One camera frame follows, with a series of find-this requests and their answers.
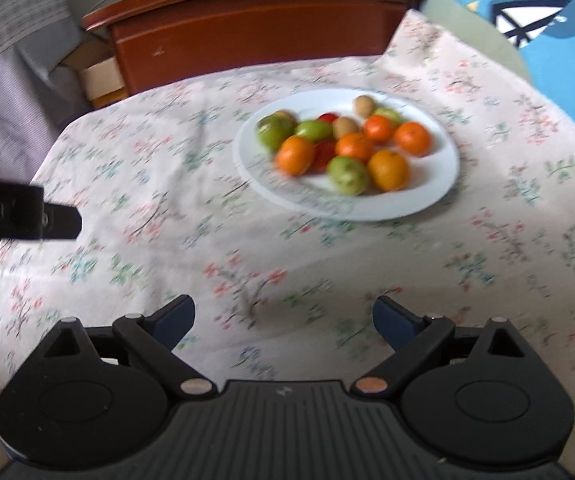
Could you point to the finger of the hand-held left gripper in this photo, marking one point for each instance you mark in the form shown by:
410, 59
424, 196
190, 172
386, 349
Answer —
62, 221

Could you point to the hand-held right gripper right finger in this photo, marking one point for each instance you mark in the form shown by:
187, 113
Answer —
392, 322

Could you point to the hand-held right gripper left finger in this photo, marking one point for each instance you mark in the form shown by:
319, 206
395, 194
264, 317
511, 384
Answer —
175, 317

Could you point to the white plate with grey flowers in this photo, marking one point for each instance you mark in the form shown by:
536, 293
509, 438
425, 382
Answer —
432, 180

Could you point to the large yellowish orange mandarin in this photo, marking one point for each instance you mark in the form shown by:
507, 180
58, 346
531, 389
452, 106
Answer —
389, 170

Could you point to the green jujube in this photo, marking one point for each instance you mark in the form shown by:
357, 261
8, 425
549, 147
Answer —
273, 133
348, 175
314, 130
390, 115

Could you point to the orange tomato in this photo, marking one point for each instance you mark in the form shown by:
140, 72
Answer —
413, 138
355, 147
380, 128

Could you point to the red cherry tomato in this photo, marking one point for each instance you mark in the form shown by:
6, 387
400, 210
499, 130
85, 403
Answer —
328, 118
324, 155

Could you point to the yellowish tomato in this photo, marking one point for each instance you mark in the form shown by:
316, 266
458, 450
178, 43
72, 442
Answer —
343, 126

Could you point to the brown kiwi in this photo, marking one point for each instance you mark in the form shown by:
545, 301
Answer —
285, 115
364, 105

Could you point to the floral tablecloth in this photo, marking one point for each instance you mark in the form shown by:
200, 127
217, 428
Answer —
167, 250

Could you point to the purple striped cloth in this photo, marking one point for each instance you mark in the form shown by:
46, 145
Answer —
12, 110

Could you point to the open cardboard box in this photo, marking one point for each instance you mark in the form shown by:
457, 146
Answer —
100, 77

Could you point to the brown wooden nightstand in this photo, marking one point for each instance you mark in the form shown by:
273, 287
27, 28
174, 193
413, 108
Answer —
247, 35

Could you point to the grey-green pillow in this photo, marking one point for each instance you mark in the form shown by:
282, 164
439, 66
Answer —
472, 30

